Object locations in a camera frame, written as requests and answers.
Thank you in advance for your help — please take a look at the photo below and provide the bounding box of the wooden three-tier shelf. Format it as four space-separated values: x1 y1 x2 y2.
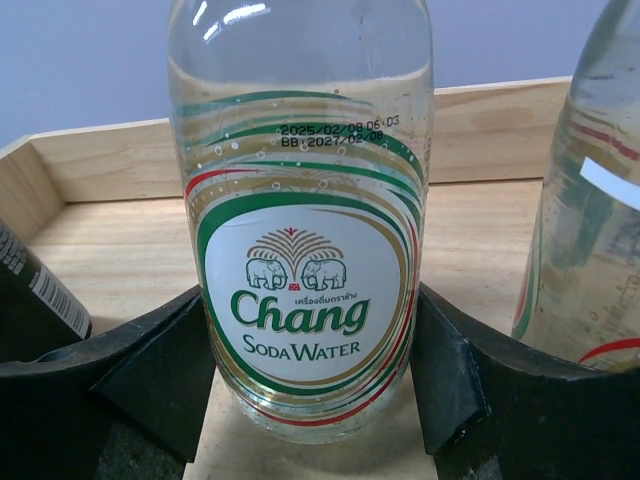
1 77 568 479

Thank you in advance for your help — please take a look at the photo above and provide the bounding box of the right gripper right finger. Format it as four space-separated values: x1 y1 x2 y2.
410 285 639 479

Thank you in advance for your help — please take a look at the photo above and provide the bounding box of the clear bottle green cap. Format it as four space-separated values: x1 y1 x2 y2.
166 1 435 444

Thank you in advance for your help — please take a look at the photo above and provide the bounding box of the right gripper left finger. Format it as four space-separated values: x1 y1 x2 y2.
1 287 216 479

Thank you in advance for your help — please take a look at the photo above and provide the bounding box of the clear soda bottle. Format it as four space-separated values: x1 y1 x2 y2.
511 1 639 372

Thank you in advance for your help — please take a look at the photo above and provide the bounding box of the right black tall can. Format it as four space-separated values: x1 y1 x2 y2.
1 223 92 363

